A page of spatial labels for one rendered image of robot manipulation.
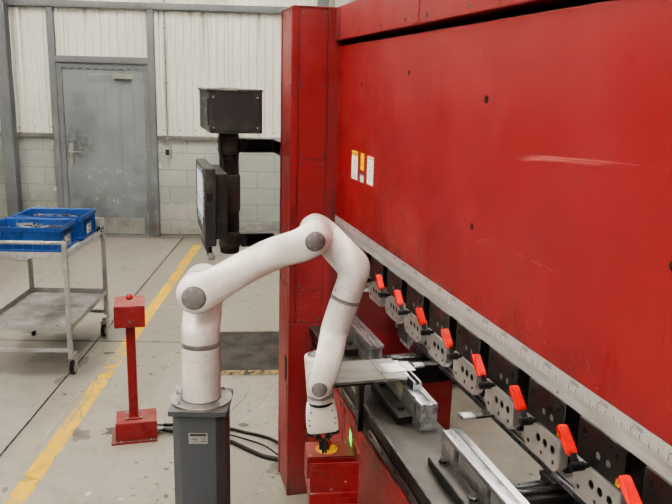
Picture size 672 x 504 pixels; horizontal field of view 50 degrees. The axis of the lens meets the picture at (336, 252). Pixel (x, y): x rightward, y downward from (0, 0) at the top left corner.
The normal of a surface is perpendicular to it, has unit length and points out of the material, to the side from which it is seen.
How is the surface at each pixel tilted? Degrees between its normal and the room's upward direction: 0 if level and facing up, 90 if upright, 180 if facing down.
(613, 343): 90
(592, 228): 90
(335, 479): 90
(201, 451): 90
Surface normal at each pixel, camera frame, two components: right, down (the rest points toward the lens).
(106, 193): 0.04, 0.22
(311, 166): 0.26, 0.22
